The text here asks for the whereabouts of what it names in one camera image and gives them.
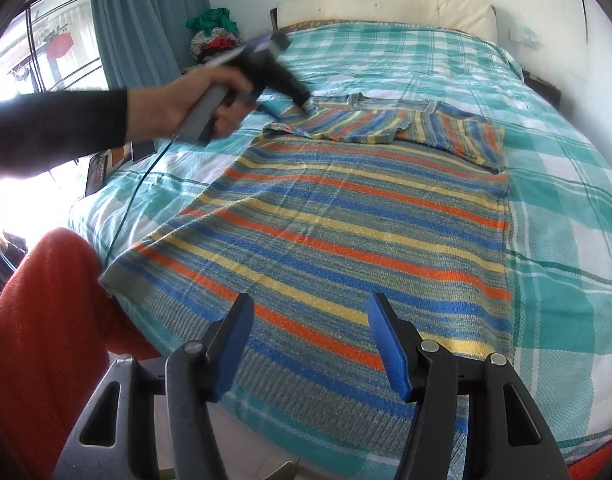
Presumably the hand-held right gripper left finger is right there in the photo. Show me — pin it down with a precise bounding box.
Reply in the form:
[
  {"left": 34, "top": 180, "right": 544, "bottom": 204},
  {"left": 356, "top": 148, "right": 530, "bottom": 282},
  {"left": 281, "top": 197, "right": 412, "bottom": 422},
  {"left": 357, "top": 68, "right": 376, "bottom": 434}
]
[{"left": 61, "top": 292, "right": 255, "bottom": 480}]

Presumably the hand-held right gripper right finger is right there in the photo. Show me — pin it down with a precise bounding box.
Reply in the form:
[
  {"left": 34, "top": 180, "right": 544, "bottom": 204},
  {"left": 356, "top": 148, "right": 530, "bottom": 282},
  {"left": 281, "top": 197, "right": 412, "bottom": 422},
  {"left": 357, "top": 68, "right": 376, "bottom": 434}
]
[{"left": 367, "top": 292, "right": 570, "bottom": 480}]

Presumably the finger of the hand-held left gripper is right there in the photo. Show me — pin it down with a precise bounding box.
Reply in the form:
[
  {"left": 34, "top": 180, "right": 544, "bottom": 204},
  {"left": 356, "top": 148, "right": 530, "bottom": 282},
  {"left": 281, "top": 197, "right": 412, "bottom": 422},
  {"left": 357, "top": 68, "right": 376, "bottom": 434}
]
[{"left": 272, "top": 66, "right": 313, "bottom": 112}]

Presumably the striped knitted sweater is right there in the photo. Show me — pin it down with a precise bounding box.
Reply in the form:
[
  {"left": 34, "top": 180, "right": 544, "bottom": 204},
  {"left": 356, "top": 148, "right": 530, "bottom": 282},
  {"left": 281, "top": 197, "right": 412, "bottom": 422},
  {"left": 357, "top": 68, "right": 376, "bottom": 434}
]
[{"left": 100, "top": 92, "right": 517, "bottom": 431}]

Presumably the person's left forearm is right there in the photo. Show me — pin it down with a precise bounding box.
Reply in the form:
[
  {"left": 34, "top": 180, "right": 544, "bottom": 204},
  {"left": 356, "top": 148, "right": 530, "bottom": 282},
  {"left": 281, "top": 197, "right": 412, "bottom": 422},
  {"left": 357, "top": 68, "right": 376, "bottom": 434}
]
[{"left": 0, "top": 87, "right": 132, "bottom": 177}]

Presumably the pile of colourful clothes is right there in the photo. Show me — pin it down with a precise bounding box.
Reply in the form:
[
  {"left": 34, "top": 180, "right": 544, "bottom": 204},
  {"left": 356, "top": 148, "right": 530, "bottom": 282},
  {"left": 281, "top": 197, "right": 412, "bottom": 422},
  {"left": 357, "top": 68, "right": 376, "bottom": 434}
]
[{"left": 185, "top": 7, "right": 247, "bottom": 66}]

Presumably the person's left hand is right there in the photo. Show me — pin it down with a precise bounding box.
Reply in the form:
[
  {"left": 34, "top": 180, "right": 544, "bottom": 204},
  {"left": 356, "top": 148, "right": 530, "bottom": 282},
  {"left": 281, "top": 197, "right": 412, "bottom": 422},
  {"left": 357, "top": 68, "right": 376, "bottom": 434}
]
[{"left": 127, "top": 66, "right": 261, "bottom": 139}]

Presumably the patterned yellow bed sheet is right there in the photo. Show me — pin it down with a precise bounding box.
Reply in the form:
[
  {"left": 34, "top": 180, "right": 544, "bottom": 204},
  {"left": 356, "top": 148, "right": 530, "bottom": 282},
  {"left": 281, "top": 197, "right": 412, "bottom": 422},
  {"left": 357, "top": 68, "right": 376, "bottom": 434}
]
[{"left": 281, "top": 19, "right": 351, "bottom": 32}]

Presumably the blue curtain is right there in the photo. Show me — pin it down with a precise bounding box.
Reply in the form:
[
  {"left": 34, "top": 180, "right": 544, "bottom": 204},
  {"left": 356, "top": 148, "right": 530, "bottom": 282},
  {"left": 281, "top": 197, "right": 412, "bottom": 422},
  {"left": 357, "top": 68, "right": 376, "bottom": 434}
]
[{"left": 86, "top": 0, "right": 211, "bottom": 92}]

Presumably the cream padded headboard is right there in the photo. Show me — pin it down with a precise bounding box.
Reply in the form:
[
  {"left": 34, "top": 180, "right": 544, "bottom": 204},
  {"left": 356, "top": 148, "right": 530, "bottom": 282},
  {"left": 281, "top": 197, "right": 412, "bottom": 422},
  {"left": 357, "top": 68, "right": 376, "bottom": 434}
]
[{"left": 269, "top": 0, "right": 499, "bottom": 43}]

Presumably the patterned pillow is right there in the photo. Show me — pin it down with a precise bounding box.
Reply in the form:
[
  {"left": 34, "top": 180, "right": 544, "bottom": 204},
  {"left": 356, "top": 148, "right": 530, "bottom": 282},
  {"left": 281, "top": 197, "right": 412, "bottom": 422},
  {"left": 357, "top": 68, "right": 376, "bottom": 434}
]
[{"left": 107, "top": 144, "right": 136, "bottom": 167}]

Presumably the window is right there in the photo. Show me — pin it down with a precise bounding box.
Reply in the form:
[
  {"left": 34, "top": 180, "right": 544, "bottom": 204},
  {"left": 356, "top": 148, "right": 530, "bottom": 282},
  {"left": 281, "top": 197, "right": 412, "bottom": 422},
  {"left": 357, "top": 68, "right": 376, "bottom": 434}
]
[{"left": 0, "top": 0, "right": 109, "bottom": 108}]

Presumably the teal checked bed blanket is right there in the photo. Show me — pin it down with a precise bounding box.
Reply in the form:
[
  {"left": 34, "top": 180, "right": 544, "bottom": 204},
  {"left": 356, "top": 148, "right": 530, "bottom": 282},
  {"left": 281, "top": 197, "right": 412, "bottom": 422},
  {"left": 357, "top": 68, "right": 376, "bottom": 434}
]
[{"left": 66, "top": 20, "right": 612, "bottom": 478}]

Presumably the dark wooden nightstand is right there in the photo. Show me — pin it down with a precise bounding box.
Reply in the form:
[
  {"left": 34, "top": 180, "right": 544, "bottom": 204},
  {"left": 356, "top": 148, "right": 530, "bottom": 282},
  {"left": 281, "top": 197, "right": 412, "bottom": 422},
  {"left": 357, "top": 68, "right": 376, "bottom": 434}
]
[{"left": 522, "top": 69, "right": 562, "bottom": 108}]

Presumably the thin gripper cable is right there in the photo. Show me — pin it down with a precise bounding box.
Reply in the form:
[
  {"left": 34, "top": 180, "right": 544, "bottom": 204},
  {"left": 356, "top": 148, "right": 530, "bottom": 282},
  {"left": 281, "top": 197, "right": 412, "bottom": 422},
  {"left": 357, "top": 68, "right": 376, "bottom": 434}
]
[{"left": 102, "top": 135, "right": 181, "bottom": 267}]

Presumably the wall socket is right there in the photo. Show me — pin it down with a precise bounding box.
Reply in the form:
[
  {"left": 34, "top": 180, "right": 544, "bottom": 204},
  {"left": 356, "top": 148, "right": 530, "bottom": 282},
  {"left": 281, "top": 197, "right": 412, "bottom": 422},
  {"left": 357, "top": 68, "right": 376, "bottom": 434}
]
[{"left": 507, "top": 24, "right": 542, "bottom": 50}]

